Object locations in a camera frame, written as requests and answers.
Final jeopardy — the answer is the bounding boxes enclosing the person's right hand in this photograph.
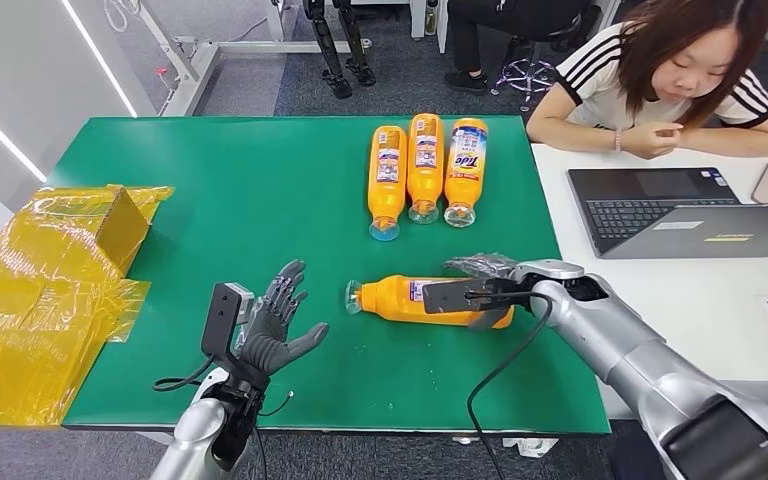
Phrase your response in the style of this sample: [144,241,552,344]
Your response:
[622,121,684,161]

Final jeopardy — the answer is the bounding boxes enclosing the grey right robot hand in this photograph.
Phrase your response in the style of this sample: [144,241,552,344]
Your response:
[443,252,522,331]

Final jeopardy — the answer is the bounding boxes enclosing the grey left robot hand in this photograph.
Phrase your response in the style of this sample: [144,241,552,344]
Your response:
[236,259,330,393]

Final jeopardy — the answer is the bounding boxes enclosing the orange detergent bottle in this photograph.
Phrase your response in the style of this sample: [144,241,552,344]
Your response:
[367,125,410,242]
[444,117,490,229]
[407,113,446,226]
[344,274,515,330]

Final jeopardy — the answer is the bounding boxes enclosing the dark grey laptop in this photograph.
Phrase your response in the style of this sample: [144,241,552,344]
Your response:
[566,166,768,261]

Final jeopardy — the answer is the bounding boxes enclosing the person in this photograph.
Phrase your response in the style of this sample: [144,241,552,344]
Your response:
[524,0,768,161]
[443,0,597,95]

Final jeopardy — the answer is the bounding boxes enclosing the office chair with chrome base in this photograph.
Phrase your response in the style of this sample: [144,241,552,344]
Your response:
[489,13,597,113]

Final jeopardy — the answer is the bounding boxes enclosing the green table mat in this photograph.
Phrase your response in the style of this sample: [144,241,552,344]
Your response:
[46,115,612,435]

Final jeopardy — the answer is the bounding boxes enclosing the white desk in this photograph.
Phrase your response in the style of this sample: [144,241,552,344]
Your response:
[531,143,768,422]

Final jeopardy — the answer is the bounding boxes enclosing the yellow film wrapped cardboard box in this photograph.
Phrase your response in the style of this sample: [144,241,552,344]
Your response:
[0,184,176,427]

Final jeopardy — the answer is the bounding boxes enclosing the black humanoid robot legs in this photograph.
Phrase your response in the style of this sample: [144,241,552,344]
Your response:
[301,0,377,101]

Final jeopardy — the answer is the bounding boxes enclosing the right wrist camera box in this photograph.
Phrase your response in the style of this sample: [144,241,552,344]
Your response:
[421,278,534,317]

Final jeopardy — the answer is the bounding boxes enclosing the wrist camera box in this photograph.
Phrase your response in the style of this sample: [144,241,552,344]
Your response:
[200,282,256,363]
[421,278,534,317]

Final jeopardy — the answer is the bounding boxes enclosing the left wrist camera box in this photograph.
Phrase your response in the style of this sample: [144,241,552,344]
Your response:
[200,282,256,363]

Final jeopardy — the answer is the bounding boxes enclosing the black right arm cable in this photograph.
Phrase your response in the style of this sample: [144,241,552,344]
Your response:
[465,290,555,480]

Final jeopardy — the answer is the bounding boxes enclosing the white metal stand frame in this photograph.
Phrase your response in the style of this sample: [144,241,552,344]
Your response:
[135,0,373,118]

